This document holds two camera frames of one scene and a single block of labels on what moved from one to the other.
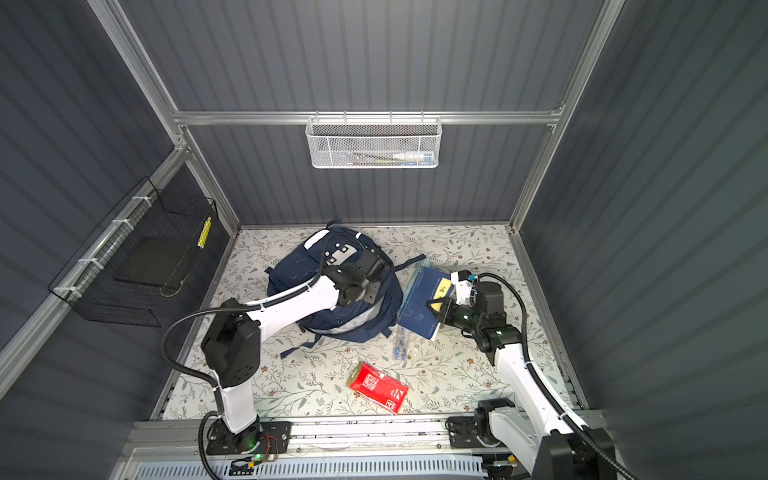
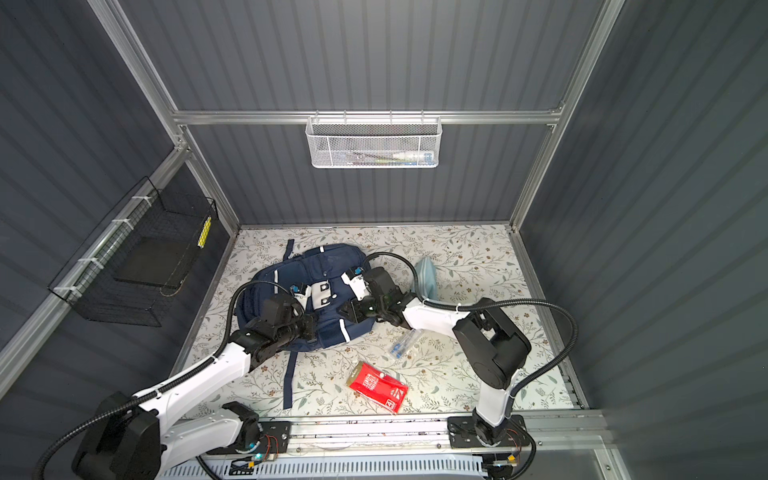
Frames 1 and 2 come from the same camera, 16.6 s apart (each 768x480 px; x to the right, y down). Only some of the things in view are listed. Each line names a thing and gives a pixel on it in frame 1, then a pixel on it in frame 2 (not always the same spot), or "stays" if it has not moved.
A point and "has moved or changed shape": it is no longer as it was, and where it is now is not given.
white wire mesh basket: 370,142 stays
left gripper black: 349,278 → 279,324
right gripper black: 445,315 → 355,314
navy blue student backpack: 301,260 has moved or changed shape
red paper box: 377,388 stays
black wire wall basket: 143,252 stays
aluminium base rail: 188,434 stays
